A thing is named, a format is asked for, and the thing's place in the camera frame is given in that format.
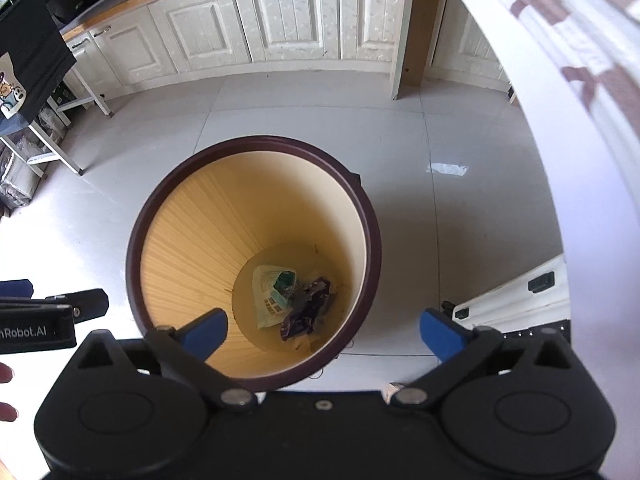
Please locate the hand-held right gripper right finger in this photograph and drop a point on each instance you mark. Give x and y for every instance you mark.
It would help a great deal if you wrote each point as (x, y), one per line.
(441, 334)

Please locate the white metal rack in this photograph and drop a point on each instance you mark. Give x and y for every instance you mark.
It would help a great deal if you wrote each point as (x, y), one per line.
(60, 152)

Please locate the white green crumpled wrapper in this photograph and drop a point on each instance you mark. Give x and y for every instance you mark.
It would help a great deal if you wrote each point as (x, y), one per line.
(267, 295)

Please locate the brown white checkered tablecloth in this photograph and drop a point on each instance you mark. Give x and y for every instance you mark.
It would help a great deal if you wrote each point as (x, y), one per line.
(595, 25)

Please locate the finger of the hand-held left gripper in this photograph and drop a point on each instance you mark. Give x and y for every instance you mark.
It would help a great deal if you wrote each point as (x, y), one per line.
(82, 305)
(15, 290)

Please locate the white case with black latches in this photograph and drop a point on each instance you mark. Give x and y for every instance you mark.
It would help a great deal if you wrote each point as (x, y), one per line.
(510, 297)

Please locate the beige trash bin brown rim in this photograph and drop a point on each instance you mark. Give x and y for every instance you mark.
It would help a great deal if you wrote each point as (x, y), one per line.
(200, 240)

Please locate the purple crumpled wrapper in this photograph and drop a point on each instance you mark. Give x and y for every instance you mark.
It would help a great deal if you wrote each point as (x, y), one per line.
(306, 312)

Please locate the white cabinet row with countertop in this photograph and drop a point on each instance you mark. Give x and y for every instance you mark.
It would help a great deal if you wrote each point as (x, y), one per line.
(280, 15)

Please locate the black printed cloth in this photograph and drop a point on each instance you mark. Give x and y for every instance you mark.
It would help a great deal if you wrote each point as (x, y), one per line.
(35, 50)

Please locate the stack of wrapped bundles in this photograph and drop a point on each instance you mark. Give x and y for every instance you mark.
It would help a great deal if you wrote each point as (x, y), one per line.
(25, 160)

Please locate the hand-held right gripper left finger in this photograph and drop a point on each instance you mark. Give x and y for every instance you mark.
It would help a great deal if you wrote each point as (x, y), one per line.
(205, 334)

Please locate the person's left hand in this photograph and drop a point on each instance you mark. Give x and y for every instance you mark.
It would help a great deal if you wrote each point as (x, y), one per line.
(6, 392)

